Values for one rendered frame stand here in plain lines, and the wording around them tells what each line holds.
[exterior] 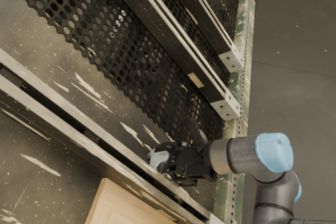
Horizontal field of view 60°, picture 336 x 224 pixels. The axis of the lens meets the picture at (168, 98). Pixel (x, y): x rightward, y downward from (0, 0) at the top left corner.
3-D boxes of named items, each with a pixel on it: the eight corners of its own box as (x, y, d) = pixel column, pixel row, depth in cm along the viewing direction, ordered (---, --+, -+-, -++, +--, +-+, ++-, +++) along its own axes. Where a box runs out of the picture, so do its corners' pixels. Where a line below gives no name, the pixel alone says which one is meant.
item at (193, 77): (198, 88, 111) (205, 86, 109) (186, 74, 107) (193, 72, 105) (199, 82, 113) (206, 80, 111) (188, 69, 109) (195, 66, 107)
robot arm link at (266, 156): (295, 182, 55) (279, 157, 51) (241, 183, 62) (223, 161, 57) (296, 147, 60) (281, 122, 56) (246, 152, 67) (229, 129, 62)
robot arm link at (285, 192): (265, 221, 65) (244, 197, 59) (271, 176, 71) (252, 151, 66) (302, 225, 60) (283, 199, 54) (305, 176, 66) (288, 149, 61)
